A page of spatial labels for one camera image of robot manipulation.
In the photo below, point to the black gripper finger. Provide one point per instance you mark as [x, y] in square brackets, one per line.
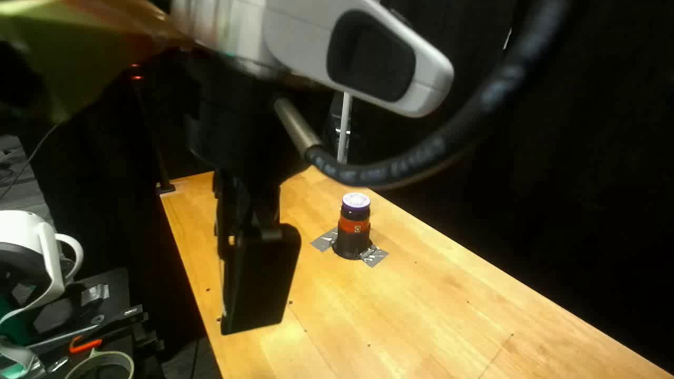
[228, 211]
[263, 281]

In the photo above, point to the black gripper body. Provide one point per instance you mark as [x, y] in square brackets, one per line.
[234, 117]

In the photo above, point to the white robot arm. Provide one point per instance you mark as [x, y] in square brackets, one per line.
[295, 34]

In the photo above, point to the brown cup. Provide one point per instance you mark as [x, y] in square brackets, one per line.
[353, 234]

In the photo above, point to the silver metal pole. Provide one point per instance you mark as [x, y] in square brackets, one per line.
[343, 127]

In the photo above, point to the olive green blurry cover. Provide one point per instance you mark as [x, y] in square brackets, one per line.
[76, 43]

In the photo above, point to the white mug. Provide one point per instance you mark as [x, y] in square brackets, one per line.
[33, 254]

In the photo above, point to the grey duct tape piece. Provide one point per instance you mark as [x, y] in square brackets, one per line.
[323, 240]
[374, 254]

